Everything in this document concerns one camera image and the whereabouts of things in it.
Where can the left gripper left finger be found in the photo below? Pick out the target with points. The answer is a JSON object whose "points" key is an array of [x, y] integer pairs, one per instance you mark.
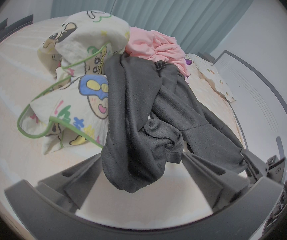
{"points": [[68, 184]]}

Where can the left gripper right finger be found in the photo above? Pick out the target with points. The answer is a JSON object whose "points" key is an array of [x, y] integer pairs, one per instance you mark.
{"points": [[213, 184]]}

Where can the black T-shirt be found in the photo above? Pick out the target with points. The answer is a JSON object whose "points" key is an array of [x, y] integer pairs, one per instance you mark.
{"points": [[133, 114]]}

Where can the bed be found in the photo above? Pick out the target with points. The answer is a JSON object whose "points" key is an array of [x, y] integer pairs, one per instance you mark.
{"points": [[16, 89]]}

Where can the white printed pillow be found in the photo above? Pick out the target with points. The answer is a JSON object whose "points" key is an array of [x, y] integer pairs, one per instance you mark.
{"points": [[216, 79]]}

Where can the purple garment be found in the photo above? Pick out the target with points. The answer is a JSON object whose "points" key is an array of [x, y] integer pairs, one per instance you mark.
{"points": [[189, 62]]}

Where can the grey bedside table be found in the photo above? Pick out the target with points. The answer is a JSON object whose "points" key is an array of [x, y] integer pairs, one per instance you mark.
{"points": [[207, 57]]}

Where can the white printed pyjama garment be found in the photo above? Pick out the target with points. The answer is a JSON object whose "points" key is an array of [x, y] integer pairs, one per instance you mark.
{"points": [[88, 41]]}

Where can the pink garment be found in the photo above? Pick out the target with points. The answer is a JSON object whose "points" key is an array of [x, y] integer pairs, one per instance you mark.
{"points": [[153, 46]]}

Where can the black chest of drawers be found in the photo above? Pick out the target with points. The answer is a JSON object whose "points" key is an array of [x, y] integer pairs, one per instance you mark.
{"points": [[6, 29]]}

